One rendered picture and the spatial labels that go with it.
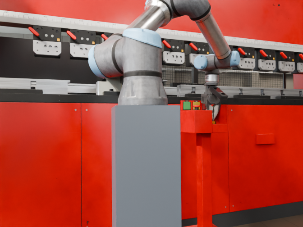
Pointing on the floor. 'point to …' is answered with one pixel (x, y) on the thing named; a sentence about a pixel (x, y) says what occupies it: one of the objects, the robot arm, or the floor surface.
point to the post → (194, 75)
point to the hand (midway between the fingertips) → (212, 119)
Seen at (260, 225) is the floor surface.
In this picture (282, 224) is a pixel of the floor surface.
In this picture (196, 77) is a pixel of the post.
